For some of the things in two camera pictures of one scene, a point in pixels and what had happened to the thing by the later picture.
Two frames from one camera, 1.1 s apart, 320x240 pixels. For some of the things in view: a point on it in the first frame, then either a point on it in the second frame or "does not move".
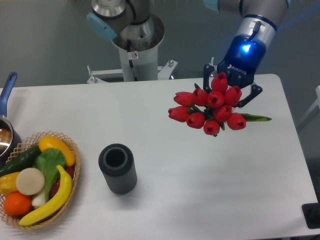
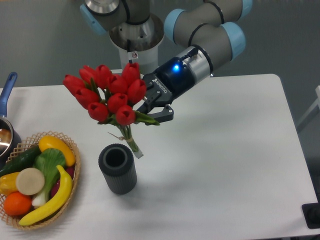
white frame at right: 317,91 does not move
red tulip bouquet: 210,111 → 110,98
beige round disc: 30,181 does not move
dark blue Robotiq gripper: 243,56 → 170,78
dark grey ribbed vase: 116,162 does not move
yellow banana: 62,199 does not move
